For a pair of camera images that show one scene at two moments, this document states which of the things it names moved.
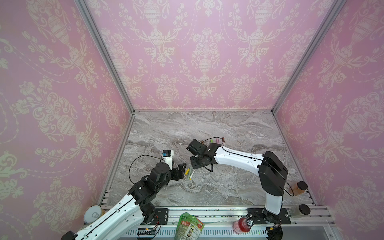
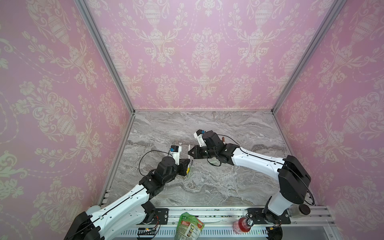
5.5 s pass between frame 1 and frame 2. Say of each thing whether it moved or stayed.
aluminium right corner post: stayed
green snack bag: stayed
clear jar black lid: stayed
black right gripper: moved
